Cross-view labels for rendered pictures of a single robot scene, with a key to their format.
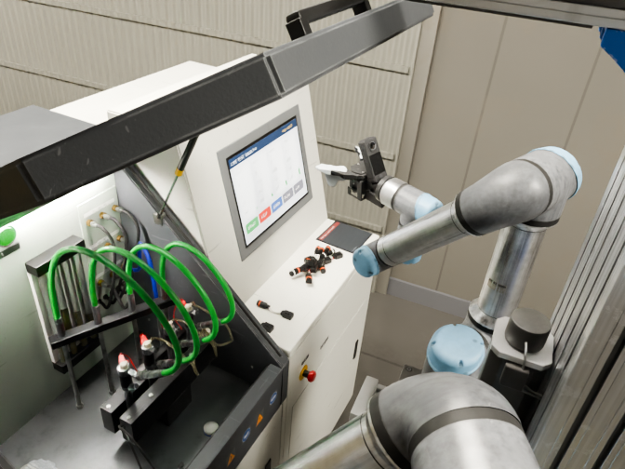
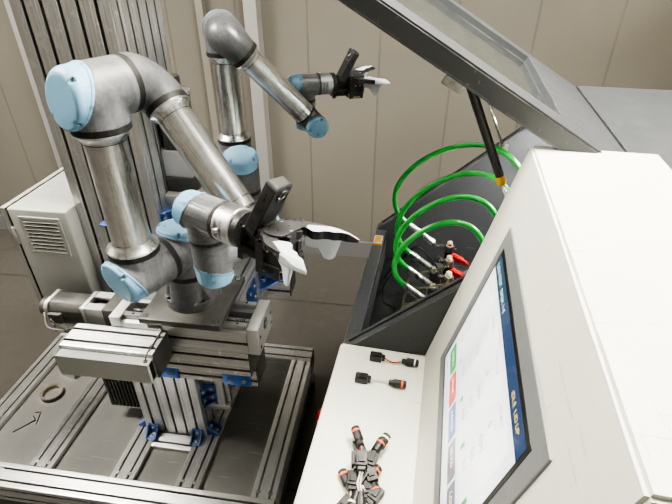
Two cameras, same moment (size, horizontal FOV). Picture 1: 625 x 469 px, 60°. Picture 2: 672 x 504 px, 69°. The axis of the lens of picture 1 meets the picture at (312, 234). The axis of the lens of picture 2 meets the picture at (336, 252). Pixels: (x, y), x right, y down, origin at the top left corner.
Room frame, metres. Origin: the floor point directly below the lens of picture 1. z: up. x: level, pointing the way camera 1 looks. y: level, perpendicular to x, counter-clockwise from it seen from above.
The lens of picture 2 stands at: (2.00, -0.18, 1.88)
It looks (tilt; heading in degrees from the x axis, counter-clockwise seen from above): 33 degrees down; 168
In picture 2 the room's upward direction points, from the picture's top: straight up
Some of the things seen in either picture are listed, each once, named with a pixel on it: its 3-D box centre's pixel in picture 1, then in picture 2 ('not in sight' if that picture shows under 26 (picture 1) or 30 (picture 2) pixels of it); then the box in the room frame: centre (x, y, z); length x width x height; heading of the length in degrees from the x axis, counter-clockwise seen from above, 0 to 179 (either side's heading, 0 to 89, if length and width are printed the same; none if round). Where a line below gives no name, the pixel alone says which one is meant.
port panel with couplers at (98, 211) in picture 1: (109, 246); not in sight; (1.19, 0.55, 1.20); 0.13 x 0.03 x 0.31; 156
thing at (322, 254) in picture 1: (316, 261); (358, 477); (1.47, -0.02, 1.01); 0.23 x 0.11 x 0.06; 156
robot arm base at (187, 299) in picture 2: not in sight; (191, 281); (0.87, -0.34, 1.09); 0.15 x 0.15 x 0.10
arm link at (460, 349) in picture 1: (454, 360); (182, 246); (0.87, -0.34, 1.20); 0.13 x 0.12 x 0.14; 134
